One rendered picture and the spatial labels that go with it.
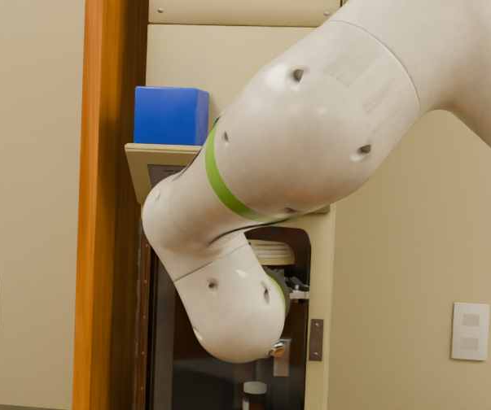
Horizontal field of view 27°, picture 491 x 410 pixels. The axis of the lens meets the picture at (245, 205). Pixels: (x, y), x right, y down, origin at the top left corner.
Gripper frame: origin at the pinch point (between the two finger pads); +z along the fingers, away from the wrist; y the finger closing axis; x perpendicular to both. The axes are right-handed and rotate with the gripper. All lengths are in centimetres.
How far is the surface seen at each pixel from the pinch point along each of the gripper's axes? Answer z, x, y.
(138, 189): 8.6, -12.7, 24.2
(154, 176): 6.1, -15.0, 21.1
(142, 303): 12.2, 6.5, 24.0
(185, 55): 13.7, -35.0, 18.5
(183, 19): 13.7, -41.0, 19.0
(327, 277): 13.7, 0.6, -6.7
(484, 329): 56, 14, -36
